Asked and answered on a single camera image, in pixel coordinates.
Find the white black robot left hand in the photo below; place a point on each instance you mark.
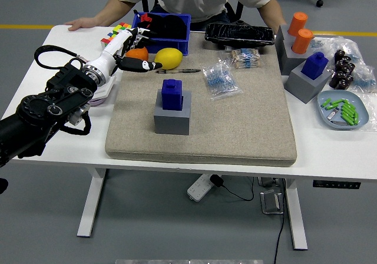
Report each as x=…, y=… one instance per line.
x=113, y=50

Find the person's right hand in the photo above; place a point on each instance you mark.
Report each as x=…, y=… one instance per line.
x=81, y=23

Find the blue seal stamp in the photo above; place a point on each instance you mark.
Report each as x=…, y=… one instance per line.
x=172, y=96
x=314, y=66

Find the person's left forearm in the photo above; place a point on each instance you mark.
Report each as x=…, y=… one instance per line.
x=274, y=12

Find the person's right forearm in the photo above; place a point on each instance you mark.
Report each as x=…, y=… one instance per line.
x=112, y=12

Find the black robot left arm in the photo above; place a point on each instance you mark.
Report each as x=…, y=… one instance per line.
x=59, y=99

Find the grey square seal holder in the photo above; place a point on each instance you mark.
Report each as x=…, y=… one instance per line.
x=303, y=85
x=172, y=122

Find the multicoloured puzzle cube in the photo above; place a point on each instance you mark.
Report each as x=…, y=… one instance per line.
x=123, y=26
x=107, y=40

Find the orange fruit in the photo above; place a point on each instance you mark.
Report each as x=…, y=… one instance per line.
x=138, y=53

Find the red fabric piece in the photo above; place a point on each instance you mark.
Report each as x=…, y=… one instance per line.
x=145, y=17

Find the yellow lemon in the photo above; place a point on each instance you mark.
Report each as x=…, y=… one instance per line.
x=169, y=58

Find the blue plastic bin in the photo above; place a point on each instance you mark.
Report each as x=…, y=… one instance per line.
x=173, y=46

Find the black fabric bundle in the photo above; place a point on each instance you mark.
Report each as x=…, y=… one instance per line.
x=171, y=26

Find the black grey pen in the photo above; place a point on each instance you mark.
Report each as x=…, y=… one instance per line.
x=182, y=70

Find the clear bag of blue resistors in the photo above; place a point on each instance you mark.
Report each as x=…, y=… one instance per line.
x=365, y=79
x=222, y=81
x=317, y=43

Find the black glossy mirror device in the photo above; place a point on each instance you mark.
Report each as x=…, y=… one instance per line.
x=238, y=35

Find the black chair of person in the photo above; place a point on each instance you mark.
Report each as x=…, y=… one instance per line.
x=235, y=10

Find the clear bag of tan resistors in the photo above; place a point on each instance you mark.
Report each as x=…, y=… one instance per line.
x=244, y=58

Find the beige textured mat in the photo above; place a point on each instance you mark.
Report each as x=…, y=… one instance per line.
x=235, y=122

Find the white table leg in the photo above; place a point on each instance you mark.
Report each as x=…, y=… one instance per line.
x=297, y=217
x=91, y=205

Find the white power strip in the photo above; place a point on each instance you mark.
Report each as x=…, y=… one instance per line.
x=198, y=190

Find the black power adapter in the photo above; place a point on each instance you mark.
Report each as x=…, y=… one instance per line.
x=217, y=181

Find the grey block with two holes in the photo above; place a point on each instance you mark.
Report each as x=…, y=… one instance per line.
x=284, y=54

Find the orange cylinder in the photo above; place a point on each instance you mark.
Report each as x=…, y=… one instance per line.
x=298, y=23
x=302, y=41

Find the green battery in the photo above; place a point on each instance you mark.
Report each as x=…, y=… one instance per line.
x=356, y=119
x=337, y=102
x=325, y=103
x=348, y=115
x=349, y=110
x=333, y=108
x=347, y=120
x=349, y=105

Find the white usb stick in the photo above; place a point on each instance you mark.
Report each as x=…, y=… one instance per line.
x=332, y=116

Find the small silver metal piece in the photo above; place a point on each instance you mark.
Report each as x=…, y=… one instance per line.
x=338, y=123

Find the light blue plate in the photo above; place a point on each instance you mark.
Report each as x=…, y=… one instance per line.
x=361, y=109

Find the black table control panel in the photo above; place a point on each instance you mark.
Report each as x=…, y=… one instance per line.
x=335, y=184

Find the empty clear plastic bag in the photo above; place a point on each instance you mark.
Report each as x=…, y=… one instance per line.
x=372, y=108

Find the white wall panel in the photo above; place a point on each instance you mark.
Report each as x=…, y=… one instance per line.
x=103, y=94

